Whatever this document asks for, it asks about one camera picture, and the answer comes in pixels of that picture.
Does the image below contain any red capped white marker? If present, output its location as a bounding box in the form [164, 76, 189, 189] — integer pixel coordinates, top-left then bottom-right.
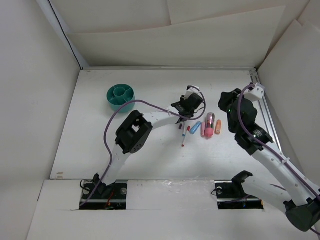
[181, 126, 191, 148]

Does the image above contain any pink capped clear tube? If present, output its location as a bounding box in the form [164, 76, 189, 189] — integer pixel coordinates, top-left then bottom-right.
[204, 112, 215, 139]

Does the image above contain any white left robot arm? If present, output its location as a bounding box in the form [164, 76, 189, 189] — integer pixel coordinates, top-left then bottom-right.
[90, 91, 206, 199]

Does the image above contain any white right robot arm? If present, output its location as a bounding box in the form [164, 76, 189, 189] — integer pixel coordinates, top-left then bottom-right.
[218, 84, 320, 232]

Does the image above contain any blue highlighter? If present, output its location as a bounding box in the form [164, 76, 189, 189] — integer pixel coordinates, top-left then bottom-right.
[189, 121, 202, 135]

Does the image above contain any pink highlighter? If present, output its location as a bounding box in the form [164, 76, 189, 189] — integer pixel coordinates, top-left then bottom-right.
[200, 122, 206, 138]

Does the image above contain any orange highlighter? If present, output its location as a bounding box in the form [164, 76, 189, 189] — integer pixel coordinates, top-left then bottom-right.
[215, 119, 222, 135]

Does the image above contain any teal round desk organizer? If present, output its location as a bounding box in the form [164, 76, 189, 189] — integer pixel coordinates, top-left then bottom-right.
[106, 83, 136, 114]

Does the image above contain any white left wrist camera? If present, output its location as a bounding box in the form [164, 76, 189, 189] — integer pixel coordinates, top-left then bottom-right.
[184, 85, 201, 100]

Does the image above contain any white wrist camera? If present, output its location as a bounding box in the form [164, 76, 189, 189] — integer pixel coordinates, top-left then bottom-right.
[244, 83, 265, 102]
[184, 85, 201, 100]

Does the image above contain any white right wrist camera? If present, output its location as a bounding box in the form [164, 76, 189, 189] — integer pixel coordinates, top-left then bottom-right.
[244, 83, 265, 102]

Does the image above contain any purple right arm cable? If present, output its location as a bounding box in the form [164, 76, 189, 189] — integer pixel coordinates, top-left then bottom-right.
[236, 84, 320, 236]

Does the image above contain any aluminium rail right side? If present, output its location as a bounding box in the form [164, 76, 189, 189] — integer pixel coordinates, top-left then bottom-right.
[249, 68, 283, 152]

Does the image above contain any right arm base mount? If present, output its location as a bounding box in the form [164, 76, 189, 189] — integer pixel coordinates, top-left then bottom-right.
[211, 180, 264, 210]

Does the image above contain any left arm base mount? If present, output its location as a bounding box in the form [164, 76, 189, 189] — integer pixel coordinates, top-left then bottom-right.
[79, 180, 128, 211]

